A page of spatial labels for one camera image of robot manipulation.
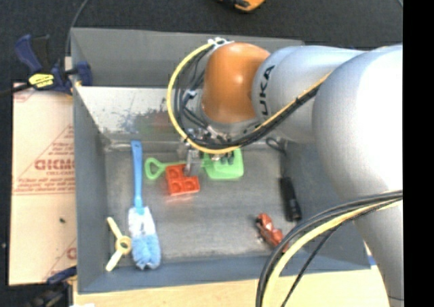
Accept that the grey metal bin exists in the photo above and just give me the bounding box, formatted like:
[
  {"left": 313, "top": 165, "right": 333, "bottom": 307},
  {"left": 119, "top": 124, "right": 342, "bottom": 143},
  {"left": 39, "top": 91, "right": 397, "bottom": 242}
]
[{"left": 69, "top": 27, "right": 372, "bottom": 295}]

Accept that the blue bottle brush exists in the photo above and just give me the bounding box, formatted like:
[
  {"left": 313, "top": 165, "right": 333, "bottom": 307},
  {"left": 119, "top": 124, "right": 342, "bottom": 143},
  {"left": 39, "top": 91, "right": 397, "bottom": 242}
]
[{"left": 127, "top": 140, "right": 162, "bottom": 271}]

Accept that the red-brown toy car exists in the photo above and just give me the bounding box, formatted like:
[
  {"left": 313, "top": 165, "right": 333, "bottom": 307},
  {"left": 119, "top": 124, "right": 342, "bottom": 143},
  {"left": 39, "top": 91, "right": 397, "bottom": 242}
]
[{"left": 255, "top": 212, "right": 290, "bottom": 253}]

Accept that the brown cardboard board red print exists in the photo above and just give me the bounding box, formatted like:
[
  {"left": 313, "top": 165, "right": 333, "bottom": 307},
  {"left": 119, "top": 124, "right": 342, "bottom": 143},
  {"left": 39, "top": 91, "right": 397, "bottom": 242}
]
[{"left": 7, "top": 81, "right": 78, "bottom": 287}]

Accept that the red toy building brick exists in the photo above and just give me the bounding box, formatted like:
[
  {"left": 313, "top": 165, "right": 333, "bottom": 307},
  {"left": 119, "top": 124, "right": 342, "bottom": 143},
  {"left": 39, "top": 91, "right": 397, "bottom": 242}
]
[{"left": 165, "top": 164, "right": 201, "bottom": 197}]

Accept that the cream plastic propeller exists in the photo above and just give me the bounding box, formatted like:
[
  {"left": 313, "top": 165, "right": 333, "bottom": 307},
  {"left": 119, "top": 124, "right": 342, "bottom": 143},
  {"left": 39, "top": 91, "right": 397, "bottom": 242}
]
[{"left": 104, "top": 216, "right": 133, "bottom": 272}]

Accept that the green toy shovel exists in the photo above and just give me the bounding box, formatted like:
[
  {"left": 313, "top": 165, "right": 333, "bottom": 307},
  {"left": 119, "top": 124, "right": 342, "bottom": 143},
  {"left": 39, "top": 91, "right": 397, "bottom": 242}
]
[{"left": 144, "top": 148, "right": 245, "bottom": 181}]

